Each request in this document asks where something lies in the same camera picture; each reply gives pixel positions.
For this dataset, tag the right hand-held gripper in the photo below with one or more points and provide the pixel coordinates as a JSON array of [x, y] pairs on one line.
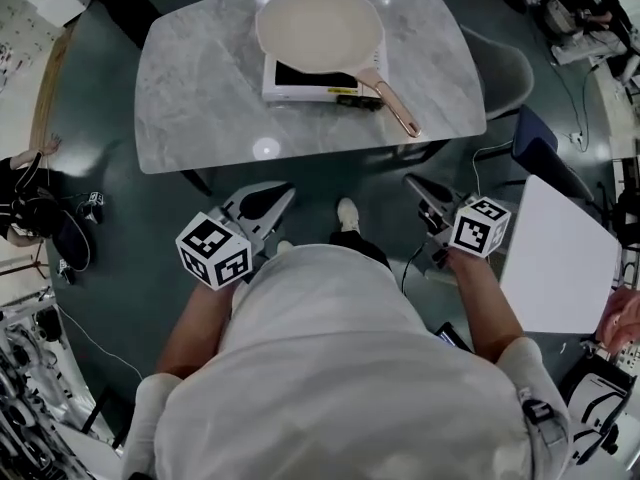
[[475, 228]]

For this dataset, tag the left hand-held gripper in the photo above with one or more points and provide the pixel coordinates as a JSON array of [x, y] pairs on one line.
[[210, 248]]

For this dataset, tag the white portable gas stove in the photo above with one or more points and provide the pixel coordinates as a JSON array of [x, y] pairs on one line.
[[295, 93]]

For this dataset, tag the person's left forearm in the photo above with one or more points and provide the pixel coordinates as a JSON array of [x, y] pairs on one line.
[[195, 328]]

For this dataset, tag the person's right forearm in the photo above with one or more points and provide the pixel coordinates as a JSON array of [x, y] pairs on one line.
[[485, 308]]

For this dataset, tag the person's white left shoe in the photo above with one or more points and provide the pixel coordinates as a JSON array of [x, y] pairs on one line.
[[285, 246]]

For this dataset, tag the person's white shoe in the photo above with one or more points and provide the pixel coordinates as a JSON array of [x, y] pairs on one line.
[[285, 246], [348, 214]]

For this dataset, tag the person's white right shoe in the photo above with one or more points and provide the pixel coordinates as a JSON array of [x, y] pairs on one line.
[[348, 214]]

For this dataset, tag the person's black trousers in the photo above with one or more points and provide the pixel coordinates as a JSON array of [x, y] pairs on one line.
[[360, 248]]

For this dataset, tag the grey marble table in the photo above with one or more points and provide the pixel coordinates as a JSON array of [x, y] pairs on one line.
[[200, 118]]

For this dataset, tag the dark blue chair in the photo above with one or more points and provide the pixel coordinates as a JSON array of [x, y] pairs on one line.
[[540, 153]]

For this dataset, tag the small white table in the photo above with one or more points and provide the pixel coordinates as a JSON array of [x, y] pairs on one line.
[[555, 258]]

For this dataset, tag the black tablet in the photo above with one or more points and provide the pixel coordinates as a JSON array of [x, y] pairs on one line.
[[452, 338]]

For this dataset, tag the grey shell chair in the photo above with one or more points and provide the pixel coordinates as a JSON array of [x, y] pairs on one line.
[[505, 78]]

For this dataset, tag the idle hand-held gripper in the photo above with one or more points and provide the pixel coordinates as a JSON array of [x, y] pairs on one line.
[[66, 271], [91, 206]]

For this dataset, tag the person's white shirt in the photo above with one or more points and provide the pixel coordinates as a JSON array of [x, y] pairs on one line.
[[340, 378]]

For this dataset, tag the white and black machine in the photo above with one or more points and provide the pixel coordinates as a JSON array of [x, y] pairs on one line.
[[597, 408]]

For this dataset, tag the cluttered white rack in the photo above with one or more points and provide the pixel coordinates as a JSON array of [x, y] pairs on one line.
[[35, 393]]

